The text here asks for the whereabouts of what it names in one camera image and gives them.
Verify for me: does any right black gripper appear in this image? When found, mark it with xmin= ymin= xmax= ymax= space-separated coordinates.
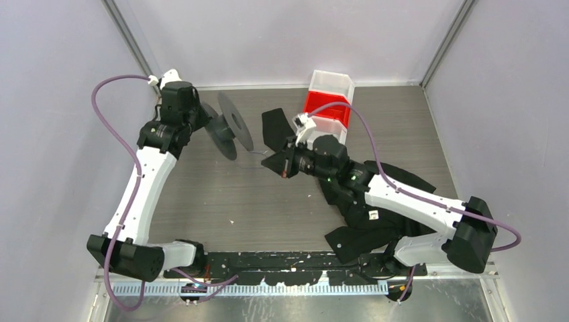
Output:
xmin=262 ymin=135 xmax=336 ymax=183

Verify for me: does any thin dark wire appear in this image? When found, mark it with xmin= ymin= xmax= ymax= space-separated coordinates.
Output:
xmin=236 ymin=148 xmax=272 ymax=172

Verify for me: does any dark grey cable spool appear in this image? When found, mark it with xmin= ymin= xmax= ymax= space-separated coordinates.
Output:
xmin=201 ymin=92 xmax=254 ymax=161

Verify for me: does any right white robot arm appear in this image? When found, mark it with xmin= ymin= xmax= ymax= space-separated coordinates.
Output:
xmin=262 ymin=134 xmax=498 ymax=276

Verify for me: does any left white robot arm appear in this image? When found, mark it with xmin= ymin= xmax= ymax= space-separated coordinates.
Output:
xmin=87 ymin=80 xmax=211 ymax=282

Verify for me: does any clear near bin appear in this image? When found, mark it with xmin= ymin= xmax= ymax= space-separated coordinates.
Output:
xmin=305 ymin=116 xmax=348 ymax=150

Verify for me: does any clear bin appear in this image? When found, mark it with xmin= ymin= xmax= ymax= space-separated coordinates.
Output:
xmin=309 ymin=70 xmax=355 ymax=104
xmin=305 ymin=116 xmax=348 ymax=150

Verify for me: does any red middle bin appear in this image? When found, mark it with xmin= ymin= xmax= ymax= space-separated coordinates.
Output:
xmin=303 ymin=91 xmax=353 ymax=127

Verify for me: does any clear far bin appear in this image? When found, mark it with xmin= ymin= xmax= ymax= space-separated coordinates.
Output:
xmin=309 ymin=70 xmax=355 ymax=104

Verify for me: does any black shirt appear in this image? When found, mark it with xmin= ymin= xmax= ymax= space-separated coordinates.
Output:
xmin=262 ymin=108 xmax=436 ymax=263

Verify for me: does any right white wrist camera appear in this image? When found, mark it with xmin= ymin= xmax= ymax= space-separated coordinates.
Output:
xmin=293 ymin=113 xmax=317 ymax=146

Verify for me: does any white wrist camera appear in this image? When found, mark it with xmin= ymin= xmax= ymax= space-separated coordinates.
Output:
xmin=147 ymin=68 xmax=182 ymax=91
xmin=293 ymin=113 xmax=317 ymax=146

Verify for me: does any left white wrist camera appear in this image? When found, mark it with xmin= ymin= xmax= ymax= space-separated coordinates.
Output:
xmin=147 ymin=68 xmax=182 ymax=91

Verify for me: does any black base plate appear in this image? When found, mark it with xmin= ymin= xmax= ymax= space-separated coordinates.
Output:
xmin=181 ymin=251 xmax=409 ymax=286

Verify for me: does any slotted cable duct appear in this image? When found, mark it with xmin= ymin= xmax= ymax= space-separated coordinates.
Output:
xmin=110 ymin=282 xmax=390 ymax=297

